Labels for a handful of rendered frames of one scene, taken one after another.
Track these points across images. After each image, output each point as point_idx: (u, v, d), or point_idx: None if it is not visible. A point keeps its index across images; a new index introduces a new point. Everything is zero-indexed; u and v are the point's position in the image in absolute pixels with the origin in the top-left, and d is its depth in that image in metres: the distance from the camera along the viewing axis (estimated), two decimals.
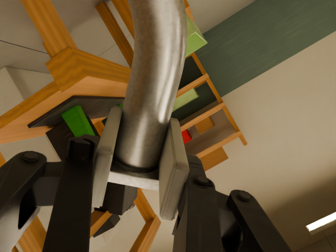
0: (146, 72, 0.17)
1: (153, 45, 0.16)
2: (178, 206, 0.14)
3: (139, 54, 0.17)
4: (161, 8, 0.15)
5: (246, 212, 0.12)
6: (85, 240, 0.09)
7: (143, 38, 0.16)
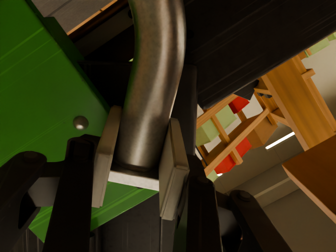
0: (146, 70, 0.17)
1: (153, 43, 0.16)
2: (178, 206, 0.14)
3: (139, 52, 0.17)
4: (160, 7, 0.16)
5: (246, 212, 0.12)
6: (85, 240, 0.09)
7: (143, 36, 0.16)
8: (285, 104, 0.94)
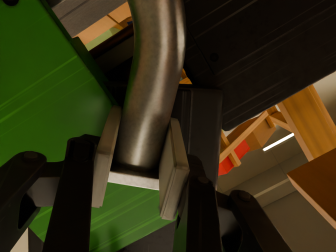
0: (147, 70, 0.17)
1: (154, 43, 0.16)
2: (178, 206, 0.14)
3: (139, 53, 0.17)
4: (161, 7, 0.16)
5: (246, 212, 0.12)
6: (85, 240, 0.09)
7: (144, 37, 0.16)
8: (289, 112, 0.95)
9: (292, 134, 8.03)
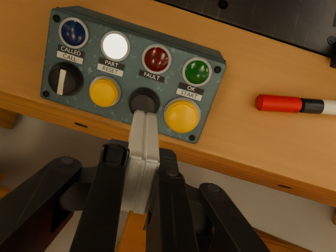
0: None
1: None
2: (149, 200, 0.14)
3: None
4: None
5: (216, 205, 0.12)
6: (111, 244, 0.09)
7: None
8: None
9: None
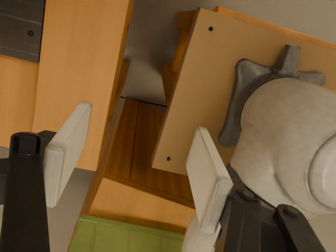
0: None
1: None
2: (220, 220, 0.14)
3: None
4: None
5: (292, 226, 0.12)
6: (44, 238, 0.08)
7: None
8: None
9: None
